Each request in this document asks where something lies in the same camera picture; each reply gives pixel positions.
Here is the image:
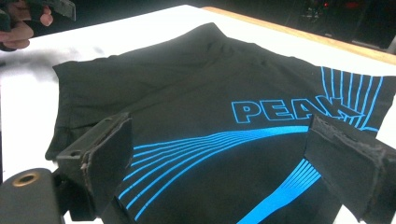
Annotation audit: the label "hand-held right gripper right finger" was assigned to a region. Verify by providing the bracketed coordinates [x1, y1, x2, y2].
[304, 113, 396, 224]

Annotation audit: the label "black shorts with blue print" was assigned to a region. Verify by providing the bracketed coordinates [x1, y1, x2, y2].
[45, 21, 396, 224]

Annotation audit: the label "dark equipment rack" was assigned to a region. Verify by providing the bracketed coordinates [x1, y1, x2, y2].
[298, 0, 396, 48]

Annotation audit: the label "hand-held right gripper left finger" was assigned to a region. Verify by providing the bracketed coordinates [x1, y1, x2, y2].
[55, 111, 134, 221]

